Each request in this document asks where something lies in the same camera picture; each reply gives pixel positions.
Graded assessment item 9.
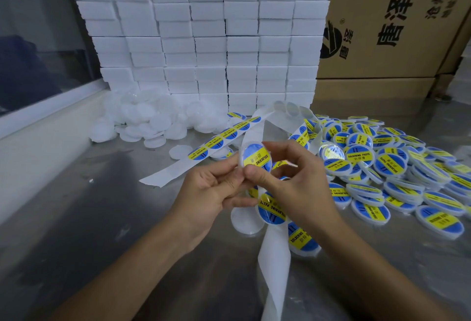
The person's left hand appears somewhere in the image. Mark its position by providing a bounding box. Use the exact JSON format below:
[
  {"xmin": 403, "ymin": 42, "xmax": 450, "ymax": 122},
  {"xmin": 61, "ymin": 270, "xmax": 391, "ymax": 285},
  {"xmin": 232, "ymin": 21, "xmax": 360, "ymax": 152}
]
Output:
[{"xmin": 167, "ymin": 154, "xmax": 259, "ymax": 256}]

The person's right hand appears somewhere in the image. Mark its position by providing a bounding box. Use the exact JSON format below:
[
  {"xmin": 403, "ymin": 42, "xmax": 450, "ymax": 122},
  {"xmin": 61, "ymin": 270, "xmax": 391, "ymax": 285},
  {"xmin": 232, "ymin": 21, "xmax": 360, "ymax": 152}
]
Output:
[{"xmin": 244, "ymin": 140, "xmax": 343, "ymax": 237}]

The round tin with blue label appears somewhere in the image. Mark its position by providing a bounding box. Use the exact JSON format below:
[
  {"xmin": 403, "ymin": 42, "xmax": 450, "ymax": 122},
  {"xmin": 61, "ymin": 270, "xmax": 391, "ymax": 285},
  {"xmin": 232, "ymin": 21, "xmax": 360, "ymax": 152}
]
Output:
[{"xmin": 237, "ymin": 141, "xmax": 274, "ymax": 178}]

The person's left forearm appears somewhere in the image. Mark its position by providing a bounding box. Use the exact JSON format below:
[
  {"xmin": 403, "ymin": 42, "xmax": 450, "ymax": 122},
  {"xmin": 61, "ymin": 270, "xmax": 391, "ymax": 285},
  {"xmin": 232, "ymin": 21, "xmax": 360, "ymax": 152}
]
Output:
[{"xmin": 48, "ymin": 217, "xmax": 196, "ymax": 321}]

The person's right forearm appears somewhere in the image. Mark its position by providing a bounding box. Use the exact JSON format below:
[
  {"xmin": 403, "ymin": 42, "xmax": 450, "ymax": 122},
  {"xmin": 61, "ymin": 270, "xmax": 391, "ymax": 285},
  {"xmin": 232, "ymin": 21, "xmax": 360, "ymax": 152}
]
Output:
[{"xmin": 313, "ymin": 217, "xmax": 456, "ymax": 321}]

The row of blue yellow stickers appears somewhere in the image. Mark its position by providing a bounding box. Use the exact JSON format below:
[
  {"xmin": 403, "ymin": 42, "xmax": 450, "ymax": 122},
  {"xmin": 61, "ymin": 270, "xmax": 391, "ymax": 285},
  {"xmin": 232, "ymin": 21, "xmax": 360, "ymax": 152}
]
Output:
[{"xmin": 188, "ymin": 112, "xmax": 262, "ymax": 161}]

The plain white round tin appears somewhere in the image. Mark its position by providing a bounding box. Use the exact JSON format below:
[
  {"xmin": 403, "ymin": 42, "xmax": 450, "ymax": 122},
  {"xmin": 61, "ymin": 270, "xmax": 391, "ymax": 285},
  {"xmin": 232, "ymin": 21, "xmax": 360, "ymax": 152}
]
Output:
[{"xmin": 230, "ymin": 205, "xmax": 265, "ymax": 236}]

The pile of white lids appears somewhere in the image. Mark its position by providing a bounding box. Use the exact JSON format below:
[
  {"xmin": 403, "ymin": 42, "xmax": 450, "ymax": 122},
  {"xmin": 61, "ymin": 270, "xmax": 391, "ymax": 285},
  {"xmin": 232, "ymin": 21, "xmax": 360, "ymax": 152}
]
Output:
[{"xmin": 88, "ymin": 87, "xmax": 231, "ymax": 161}]

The white sticker backing strip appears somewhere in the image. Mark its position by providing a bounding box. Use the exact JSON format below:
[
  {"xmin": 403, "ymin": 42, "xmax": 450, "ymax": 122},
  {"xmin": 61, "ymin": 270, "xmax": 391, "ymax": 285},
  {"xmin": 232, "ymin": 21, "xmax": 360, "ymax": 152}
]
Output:
[{"xmin": 139, "ymin": 101, "xmax": 321, "ymax": 321}]

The pile of blue labelled tins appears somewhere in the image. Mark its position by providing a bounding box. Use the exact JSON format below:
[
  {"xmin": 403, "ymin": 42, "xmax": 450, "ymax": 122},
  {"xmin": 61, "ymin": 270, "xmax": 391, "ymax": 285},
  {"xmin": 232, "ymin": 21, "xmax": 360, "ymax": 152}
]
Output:
[{"xmin": 254, "ymin": 113, "xmax": 471, "ymax": 257}]

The stack of white boxes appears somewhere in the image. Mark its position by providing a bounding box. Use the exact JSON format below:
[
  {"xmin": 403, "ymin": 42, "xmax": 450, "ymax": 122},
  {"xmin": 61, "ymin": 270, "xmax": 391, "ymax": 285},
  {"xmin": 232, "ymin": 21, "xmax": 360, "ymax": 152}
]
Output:
[{"xmin": 63, "ymin": 0, "xmax": 335, "ymax": 116}]

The flat plain cardboard box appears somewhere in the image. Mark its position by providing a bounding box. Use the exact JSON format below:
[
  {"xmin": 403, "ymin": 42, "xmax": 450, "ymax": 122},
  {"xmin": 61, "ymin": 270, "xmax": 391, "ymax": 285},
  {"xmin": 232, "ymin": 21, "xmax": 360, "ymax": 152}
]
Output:
[{"xmin": 310, "ymin": 77, "xmax": 437, "ymax": 118}]

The large printed cardboard box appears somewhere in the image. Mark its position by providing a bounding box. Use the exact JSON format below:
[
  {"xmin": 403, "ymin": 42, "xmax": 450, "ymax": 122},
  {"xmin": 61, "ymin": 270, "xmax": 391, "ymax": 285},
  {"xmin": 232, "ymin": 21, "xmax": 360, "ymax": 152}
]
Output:
[{"xmin": 317, "ymin": 0, "xmax": 471, "ymax": 80}]

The brown cardboard box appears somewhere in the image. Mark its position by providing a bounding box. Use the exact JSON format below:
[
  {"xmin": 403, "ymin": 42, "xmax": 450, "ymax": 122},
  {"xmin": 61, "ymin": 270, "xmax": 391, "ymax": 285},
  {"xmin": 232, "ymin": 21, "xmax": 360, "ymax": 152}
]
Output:
[{"xmin": 430, "ymin": 8, "xmax": 471, "ymax": 103}]

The window with white frame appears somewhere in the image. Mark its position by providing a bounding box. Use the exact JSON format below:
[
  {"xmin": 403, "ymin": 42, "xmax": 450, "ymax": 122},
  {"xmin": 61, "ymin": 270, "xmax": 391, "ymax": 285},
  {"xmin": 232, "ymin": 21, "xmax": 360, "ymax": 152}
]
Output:
[{"xmin": 0, "ymin": 0, "xmax": 111, "ymax": 142}]

